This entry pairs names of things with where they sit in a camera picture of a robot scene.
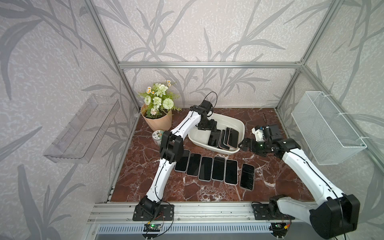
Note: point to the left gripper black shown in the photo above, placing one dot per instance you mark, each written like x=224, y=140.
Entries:
x=213, y=126

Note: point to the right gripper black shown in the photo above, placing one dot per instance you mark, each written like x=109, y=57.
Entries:
x=251, y=148

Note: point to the phone with pink case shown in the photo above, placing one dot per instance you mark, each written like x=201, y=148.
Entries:
x=194, y=164

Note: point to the phone with light blue case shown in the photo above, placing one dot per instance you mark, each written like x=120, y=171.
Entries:
x=205, y=172

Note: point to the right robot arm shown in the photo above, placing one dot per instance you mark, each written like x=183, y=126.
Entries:
x=333, y=214

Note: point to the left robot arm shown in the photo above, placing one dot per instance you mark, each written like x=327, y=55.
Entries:
x=171, y=152

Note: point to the potted artificial flower plant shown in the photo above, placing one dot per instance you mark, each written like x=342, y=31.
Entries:
x=159, y=104

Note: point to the small patterned can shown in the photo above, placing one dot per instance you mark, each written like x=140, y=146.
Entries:
x=157, y=136

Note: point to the right circuit board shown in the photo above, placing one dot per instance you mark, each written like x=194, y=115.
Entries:
x=279, y=227

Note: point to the left green circuit board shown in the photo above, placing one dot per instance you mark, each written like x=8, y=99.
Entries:
x=152, y=228

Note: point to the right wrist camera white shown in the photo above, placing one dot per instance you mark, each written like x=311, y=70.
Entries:
x=259, y=134

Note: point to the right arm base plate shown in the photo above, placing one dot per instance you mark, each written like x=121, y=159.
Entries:
x=262, y=212

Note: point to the white wire mesh basket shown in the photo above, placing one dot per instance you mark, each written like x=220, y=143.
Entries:
x=328, y=134

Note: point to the aluminium frame rail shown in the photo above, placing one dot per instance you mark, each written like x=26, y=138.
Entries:
x=210, y=65

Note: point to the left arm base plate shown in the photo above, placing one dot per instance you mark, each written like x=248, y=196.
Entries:
x=160, y=212

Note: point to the clear plastic wall shelf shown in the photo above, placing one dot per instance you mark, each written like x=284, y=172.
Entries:
x=79, y=140

